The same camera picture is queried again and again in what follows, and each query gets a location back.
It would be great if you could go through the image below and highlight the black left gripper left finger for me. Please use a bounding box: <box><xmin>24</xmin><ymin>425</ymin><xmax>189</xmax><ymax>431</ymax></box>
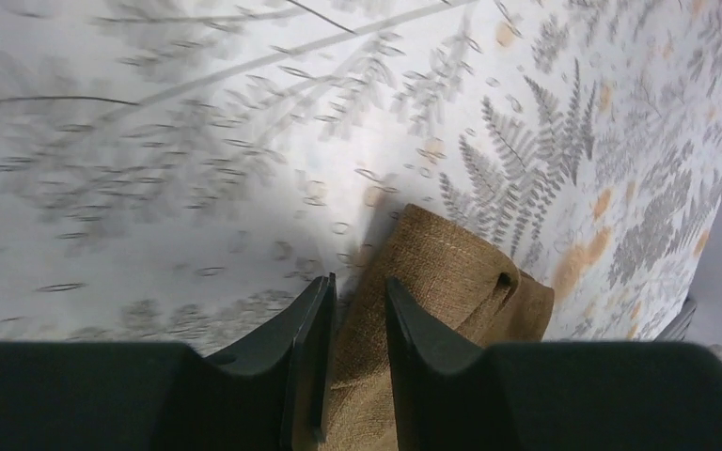
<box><xmin>0</xmin><ymin>275</ymin><xmax>337</xmax><ymax>450</ymax></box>

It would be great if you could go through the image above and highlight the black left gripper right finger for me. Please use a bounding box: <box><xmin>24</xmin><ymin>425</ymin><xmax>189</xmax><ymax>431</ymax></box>
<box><xmin>385</xmin><ymin>278</ymin><xmax>722</xmax><ymax>450</ymax></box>

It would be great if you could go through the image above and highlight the brown cloth napkin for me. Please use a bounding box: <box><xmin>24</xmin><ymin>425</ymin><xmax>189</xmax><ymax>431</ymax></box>
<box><xmin>318</xmin><ymin>204</ymin><xmax>554</xmax><ymax>450</ymax></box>

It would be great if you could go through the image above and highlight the floral patterned table mat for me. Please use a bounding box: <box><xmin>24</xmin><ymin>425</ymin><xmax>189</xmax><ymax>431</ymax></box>
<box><xmin>0</xmin><ymin>1</ymin><xmax>722</xmax><ymax>353</ymax></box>

